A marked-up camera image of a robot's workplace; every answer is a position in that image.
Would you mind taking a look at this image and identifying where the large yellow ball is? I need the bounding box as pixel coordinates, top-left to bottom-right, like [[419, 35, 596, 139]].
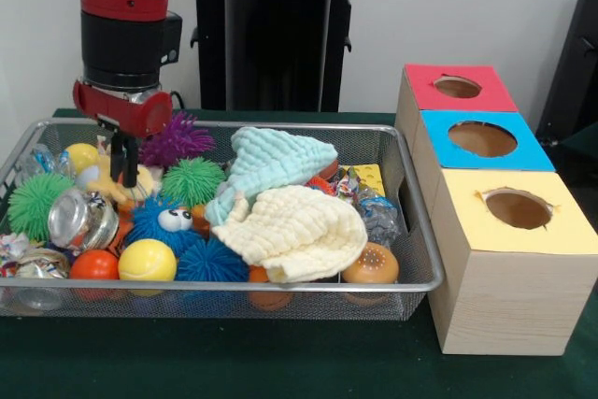
[[118, 238, 178, 282]]

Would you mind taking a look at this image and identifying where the toy burger bun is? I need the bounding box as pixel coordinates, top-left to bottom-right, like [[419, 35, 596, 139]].
[[340, 242, 401, 284]]

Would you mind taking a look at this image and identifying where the orange ball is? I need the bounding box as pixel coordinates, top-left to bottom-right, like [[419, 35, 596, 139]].
[[69, 249, 121, 281]]

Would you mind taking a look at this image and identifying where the black upright panel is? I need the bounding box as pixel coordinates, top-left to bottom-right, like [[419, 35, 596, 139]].
[[535, 0, 598, 143]]

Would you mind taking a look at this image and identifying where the blue spiky ball with eyes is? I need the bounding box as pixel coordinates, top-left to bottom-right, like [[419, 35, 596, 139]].
[[126, 197, 209, 255]]

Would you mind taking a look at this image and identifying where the large green spiky ball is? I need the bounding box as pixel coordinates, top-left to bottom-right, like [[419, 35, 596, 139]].
[[7, 173, 76, 242]]

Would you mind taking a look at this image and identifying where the mint green cloth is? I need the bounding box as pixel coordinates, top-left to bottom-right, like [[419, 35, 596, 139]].
[[205, 126, 339, 227]]

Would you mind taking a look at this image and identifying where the yellow plush toy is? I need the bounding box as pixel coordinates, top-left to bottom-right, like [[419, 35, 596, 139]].
[[86, 155, 158, 207]]

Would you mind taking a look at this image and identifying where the purple spiky ball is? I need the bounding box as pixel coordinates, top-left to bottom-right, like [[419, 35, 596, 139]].
[[139, 112, 217, 167]]

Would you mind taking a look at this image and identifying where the dark green table cloth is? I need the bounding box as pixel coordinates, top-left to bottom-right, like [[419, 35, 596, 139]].
[[548, 133, 598, 176], [0, 107, 598, 399]]

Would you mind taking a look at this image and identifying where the cream cloth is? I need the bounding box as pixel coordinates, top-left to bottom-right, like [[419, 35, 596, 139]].
[[210, 184, 369, 284]]

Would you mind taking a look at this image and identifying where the wooden box with three holes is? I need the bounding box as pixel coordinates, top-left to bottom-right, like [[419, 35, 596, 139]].
[[394, 64, 598, 356]]

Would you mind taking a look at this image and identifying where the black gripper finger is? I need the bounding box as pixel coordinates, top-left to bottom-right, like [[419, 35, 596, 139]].
[[110, 130, 125, 183], [121, 135, 140, 188]]

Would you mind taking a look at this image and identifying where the silver mesh bin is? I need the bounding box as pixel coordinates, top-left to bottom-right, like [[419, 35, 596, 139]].
[[0, 117, 445, 321]]

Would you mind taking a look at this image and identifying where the small green spiky ball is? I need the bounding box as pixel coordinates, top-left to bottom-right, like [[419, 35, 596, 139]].
[[161, 157, 227, 207]]

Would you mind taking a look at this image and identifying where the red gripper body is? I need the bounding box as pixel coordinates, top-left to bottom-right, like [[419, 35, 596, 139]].
[[72, 78, 174, 139]]

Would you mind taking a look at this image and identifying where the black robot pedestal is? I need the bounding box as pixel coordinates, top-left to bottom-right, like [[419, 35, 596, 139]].
[[180, 0, 376, 113]]

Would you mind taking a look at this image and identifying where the clear plastic jar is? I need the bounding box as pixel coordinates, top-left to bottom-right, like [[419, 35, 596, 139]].
[[48, 189, 121, 250]]

